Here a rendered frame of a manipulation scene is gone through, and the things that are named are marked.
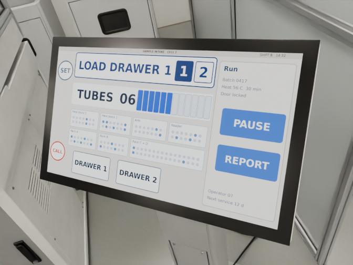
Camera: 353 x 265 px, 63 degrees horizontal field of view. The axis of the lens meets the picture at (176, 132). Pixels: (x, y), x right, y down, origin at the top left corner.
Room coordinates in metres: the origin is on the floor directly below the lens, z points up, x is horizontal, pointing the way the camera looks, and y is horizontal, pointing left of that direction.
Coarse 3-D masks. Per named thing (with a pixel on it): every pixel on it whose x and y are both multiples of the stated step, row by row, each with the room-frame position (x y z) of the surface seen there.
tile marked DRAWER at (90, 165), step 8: (80, 152) 0.46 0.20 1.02; (72, 160) 0.45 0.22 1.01; (80, 160) 0.45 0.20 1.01; (88, 160) 0.44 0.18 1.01; (96, 160) 0.43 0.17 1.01; (104, 160) 0.42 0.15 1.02; (72, 168) 0.44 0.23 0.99; (80, 168) 0.44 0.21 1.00; (88, 168) 0.43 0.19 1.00; (96, 168) 0.42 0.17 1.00; (104, 168) 0.41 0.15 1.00; (88, 176) 0.42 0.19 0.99; (96, 176) 0.41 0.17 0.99; (104, 176) 0.40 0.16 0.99
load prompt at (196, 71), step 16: (80, 64) 0.57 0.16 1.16; (96, 64) 0.55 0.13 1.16; (112, 64) 0.53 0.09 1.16; (128, 64) 0.51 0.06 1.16; (144, 64) 0.50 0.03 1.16; (160, 64) 0.48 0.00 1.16; (176, 64) 0.47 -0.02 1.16; (192, 64) 0.45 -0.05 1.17; (208, 64) 0.44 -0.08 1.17; (128, 80) 0.49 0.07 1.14; (144, 80) 0.48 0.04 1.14; (160, 80) 0.46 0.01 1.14; (176, 80) 0.45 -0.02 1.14; (192, 80) 0.43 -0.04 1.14; (208, 80) 0.42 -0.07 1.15
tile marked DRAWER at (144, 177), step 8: (120, 160) 0.41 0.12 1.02; (120, 168) 0.40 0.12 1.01; (128, 168) 0.39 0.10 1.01; (136, 168) 0.38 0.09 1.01; (144, 168) 0.38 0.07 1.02; (152, 168) 0.37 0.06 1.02; (160, 168) 0.37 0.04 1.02; (120, 176) 0.39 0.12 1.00; (128, 176) 0.38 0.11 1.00; (136, 176) 0.38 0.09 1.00; (144, 176) 0.37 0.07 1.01; (152, 176) 0.36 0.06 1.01; (160, 176) 0.36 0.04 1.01; (120, 184) 0.38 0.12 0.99; (128, 184) 0.37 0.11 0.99; (136, 184) 0.37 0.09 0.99; (144, 184) 0.36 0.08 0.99; (152, 184) 0.35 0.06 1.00
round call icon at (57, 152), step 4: (52, 140) 0.50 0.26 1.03; (56, 140) 0.50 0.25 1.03; (52, 144) 0.50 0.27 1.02; (56, 144) 0.49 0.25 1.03; (60, 144) 0.49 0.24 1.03; (64, 144) 0.48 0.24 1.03; (52, 148) 0.49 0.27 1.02; (56, 148) 0.49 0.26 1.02; (60, 148) 0.48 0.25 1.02; (64, 148) 0.48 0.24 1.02; (52, 152) 0.49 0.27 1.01; (56, 152) 0.48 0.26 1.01; (60, 152) 0.48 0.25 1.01; (64, 152) 0.47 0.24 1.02; (52, 156) 0.48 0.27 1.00; (56, 156) 0.48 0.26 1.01; (60, 156) 0.47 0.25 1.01; (64, 156) 0.47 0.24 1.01; (56, 160) 0.47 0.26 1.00; (60, 160) 0.47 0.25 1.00; (64, 160) 0.46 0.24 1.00
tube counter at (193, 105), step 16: (128, 96) 0.48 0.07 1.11; (144, 96) 0.46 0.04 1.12; (160, 96) 0.44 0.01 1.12; (176, 96) 0.43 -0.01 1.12; (192, 96) 0.42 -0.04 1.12; (208, 96) 0.41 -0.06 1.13; (144, 112) 0.44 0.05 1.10; (160, 112) 0.43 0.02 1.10; (176, 112) 0.41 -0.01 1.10; (192, 112) 0.40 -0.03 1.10; (208, 112) 0.39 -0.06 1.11
